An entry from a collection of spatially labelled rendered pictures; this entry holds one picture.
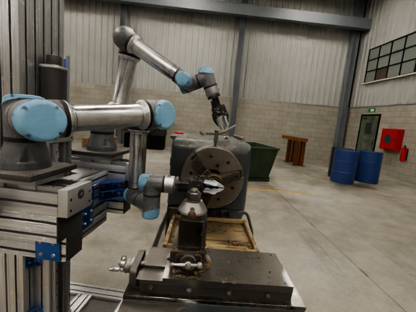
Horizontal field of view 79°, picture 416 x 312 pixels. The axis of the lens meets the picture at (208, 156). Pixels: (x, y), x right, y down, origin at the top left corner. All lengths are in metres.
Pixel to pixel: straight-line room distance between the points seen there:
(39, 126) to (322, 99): 12.08
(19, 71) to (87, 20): 11.51
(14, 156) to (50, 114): 0.21
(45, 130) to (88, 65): 11.49
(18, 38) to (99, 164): 0.61
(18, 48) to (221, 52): 10.65
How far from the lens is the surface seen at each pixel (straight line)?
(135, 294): 0.74
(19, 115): 0.83
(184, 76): 1.24
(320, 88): 12.54
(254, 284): 0.72
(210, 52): 11.56
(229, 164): 1.25
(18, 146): 0.98
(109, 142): 1.38
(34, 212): 0.98
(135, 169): 1.17
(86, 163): 1.42
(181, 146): 1.40
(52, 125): 0.83
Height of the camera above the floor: 1.37
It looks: 8 degrees down
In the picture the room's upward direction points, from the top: 5 degrees clockwise
